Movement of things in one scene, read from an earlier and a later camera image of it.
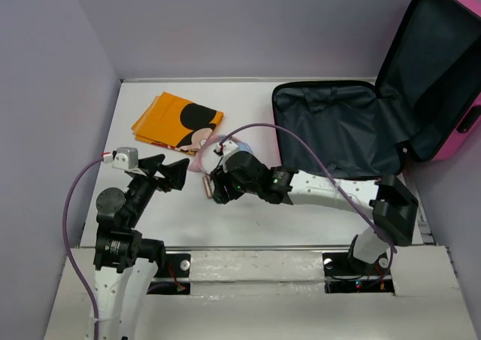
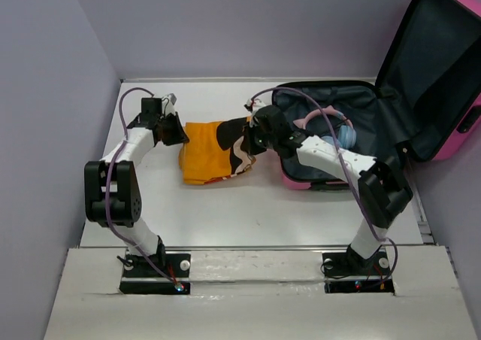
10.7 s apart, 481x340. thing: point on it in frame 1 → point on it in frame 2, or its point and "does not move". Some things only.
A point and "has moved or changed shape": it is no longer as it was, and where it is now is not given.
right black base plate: [346, 274] does not move
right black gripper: [222, 175] → [249, 144]
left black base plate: [176, 265] does not move
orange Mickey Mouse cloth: [176, 123] has moved or changed shape
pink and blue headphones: [198, 166] → [346, 134]
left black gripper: [175, 172] → [179, 137]
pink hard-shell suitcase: [426, 102] does not move
